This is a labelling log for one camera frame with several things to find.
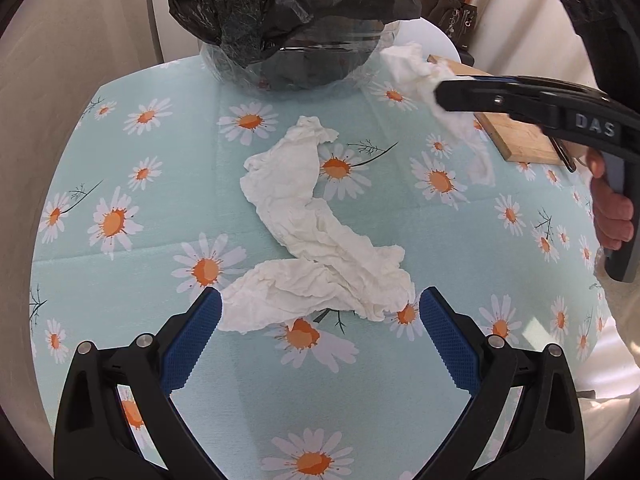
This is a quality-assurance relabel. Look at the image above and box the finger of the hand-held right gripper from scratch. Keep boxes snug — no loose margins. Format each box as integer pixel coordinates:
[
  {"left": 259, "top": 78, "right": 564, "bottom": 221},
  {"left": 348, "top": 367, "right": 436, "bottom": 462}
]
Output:
[
  {"left": 434, "top": 80, "right": 563, "bottom": 128},
  {"left": 452, "top": 74, "right": 608, "bottom": 98}
]

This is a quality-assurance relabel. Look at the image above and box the person's right hand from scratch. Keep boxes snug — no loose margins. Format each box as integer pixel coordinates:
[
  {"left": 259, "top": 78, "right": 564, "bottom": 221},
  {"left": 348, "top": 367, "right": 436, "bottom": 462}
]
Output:
[{"left": 585, "top": 152, "right": 636, "bottom": 251}]

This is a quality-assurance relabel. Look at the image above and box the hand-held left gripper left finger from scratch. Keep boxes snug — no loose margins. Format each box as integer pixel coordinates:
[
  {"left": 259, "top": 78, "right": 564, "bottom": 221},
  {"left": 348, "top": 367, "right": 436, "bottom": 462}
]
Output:
[{"left": 53, "top": 287, "right": 223, "bottom": 480}]

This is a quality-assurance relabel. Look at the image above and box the beige curtain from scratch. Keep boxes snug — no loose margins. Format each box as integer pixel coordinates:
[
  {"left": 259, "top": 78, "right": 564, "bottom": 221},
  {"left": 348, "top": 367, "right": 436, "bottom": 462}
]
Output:
[{"left": 0, "top": 0, "right": 166, "bottom": 241}]

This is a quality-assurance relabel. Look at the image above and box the wooden cutting board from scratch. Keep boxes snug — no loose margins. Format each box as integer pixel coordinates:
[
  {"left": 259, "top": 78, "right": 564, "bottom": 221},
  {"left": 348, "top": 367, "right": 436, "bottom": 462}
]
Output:
[{"left": 435, "top": 57, "right": 578, "bottom": 165}]

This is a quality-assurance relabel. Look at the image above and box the black trash bag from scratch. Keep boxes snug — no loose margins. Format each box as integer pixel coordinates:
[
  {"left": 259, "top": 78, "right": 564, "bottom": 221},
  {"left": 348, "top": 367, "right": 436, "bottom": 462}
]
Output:
[{"left": 166, "top": 0, "right": 423, "bottom": 68}]

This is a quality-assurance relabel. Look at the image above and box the clear plastic trash bin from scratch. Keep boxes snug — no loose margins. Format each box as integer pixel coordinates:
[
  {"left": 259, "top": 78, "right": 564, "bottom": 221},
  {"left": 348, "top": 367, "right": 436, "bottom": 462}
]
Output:
[{"left": 199, "top": 20, "right": 401, "bottom": 93}]

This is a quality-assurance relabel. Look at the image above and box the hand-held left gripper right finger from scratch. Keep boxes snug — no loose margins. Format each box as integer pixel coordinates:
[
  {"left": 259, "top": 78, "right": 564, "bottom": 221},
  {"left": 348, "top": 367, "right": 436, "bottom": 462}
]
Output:
[{"left": 419, "top": 286, "right": 586, "bottom": 480}]

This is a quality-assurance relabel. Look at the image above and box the daisy print tablecloth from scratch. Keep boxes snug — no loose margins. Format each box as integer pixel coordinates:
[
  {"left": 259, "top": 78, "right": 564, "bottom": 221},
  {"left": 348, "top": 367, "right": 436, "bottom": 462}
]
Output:
[{"left": 27, "top": 52, "right": 618, "bottom": 480}]

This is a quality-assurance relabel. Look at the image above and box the white plate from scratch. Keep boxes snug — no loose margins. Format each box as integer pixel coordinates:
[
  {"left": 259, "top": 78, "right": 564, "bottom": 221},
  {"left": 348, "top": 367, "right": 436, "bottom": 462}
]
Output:
[{"left": 395, "top": 17, "right": 463, "bottom": 66}]

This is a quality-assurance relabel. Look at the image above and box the brown suede bag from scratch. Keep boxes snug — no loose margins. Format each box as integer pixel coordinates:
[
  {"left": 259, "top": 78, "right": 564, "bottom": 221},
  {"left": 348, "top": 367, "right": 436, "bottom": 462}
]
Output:
[{"left": 420, "top": 0, "right": 478, "bottom": 46}]

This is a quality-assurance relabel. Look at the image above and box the white tissue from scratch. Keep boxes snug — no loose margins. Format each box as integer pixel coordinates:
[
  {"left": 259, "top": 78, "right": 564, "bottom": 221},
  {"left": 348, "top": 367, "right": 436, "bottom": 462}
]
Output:
[
  {"left": 218, "top": 259, "right": 351, "bottom": 334},
  {"left": 240, "top": 115, "right": 416, "bottom": 322},
  {"left": 382, "top": 42, "right": 496, "bottom": 186}
]

